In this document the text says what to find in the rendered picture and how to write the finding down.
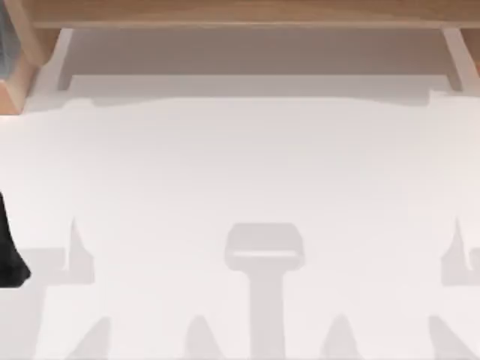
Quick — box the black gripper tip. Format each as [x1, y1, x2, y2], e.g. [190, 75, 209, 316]
[0, 191, 32, 290]

